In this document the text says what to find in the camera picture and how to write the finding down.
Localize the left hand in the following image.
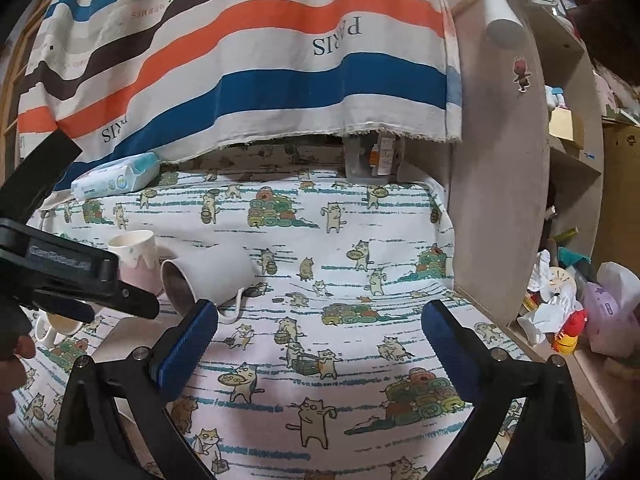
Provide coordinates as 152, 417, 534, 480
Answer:
0, 336, 36, 427

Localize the white pink text mug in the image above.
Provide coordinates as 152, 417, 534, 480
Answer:
35, 311, 84, 349

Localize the wooden shelf unit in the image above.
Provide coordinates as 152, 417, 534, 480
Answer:
525, 4, 637, 460

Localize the pink and cream mug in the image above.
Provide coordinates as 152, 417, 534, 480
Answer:
107, 230, 163, 296

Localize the red yellow toy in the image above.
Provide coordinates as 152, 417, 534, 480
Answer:
551, 310, 588, 354

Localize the pale purple clock toy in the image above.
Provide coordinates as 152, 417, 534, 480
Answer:
582, 282, 639, 358

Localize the wet wipes pack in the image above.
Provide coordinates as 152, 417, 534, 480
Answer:
70, 152, 160, 200

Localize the grey white mug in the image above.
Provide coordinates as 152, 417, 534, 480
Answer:
160, 244, 256, 325

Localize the striped Paris blanket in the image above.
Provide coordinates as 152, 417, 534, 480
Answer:
16, 0, 462, 179

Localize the yellow box on shelf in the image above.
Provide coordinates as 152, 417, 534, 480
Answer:
549, 107, 585, 148

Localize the small box under blanket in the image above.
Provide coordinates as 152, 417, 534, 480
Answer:
343, 132, 405, 185

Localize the cartoon sticker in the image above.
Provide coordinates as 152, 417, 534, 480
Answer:
512, 56, 532, 93

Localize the wooden window frame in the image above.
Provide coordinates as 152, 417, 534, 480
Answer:
1, 15, 41, 182

